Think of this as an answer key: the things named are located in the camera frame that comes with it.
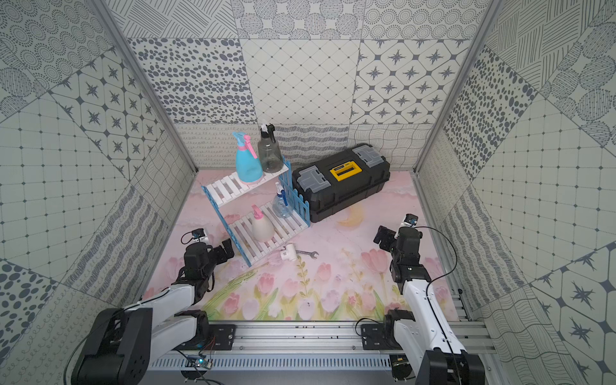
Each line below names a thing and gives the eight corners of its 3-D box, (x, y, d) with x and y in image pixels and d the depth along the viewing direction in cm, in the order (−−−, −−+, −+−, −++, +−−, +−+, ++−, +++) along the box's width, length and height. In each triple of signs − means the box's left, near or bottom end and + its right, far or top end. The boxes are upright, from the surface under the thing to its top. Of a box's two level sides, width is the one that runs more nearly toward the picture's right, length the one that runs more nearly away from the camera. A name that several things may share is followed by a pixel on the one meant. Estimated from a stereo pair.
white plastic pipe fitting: (280, 261, 91) (279, 257, 89) (282, 247, 95) (281, 244, 93) (296, 261, 91) (296, 257, 89) (297, 247, 95) (297, 244, 93)
